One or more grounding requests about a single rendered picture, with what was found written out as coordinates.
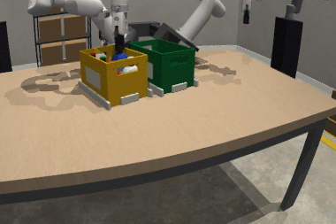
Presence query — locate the yellow crate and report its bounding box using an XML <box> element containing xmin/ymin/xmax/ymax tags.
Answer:
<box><xmin>80</xmin><ymin>44</ymin><xmax>148</xmax><ymax>107</ymax></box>

